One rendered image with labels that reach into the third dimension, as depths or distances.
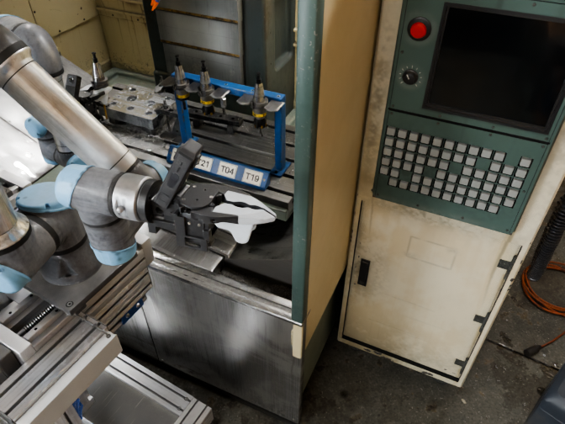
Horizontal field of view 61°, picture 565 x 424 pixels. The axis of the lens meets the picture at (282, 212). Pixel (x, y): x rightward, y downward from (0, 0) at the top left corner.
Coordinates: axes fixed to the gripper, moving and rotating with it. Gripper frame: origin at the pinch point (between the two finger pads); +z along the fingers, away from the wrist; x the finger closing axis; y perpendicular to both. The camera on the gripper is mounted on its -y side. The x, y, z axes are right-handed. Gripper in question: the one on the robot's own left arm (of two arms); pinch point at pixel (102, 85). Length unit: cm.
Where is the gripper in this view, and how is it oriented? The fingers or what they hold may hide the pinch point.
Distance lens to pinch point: 205.6
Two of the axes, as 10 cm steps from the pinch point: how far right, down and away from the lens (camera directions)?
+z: 4.3, -5.5, 7.2
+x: 9.0, 2.9, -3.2
